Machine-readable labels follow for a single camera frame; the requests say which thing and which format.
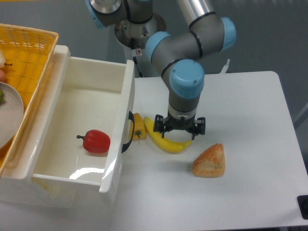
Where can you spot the black corner device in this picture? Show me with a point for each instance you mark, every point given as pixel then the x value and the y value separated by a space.
pixel 303 205

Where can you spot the yellow woven basket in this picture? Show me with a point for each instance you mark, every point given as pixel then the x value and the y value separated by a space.
pixel 28 52

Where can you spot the white top drawer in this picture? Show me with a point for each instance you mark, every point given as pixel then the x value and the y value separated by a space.
pixel 94 95

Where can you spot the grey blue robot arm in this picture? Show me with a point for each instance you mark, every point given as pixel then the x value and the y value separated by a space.
pixel 174 58

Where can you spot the pink fruit in basket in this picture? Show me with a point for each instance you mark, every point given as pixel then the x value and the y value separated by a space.
pixel 2 76

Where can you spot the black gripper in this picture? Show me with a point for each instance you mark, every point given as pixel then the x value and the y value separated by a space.
pixel 166 124

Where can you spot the yellow bell pepper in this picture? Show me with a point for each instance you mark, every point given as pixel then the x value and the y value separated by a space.
pixel 139 131

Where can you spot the red bell pepper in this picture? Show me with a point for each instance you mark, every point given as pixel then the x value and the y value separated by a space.
pixel 95 141

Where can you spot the white ribbed plate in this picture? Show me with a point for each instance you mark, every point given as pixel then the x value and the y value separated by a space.
pixel 11 113

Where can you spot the green food on plate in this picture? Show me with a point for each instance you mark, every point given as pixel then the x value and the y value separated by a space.
pixel 2 99

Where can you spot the golden triangular pastry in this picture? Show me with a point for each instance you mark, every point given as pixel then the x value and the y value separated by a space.
pixel 210 163

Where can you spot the yellow banana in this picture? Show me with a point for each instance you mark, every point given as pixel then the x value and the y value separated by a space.
pixel 164 144

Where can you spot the white drawer cabinet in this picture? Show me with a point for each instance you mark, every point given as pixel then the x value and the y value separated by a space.
pixel 17 182

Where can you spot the white table clamp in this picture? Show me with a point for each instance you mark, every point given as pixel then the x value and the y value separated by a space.
pixel 225 67

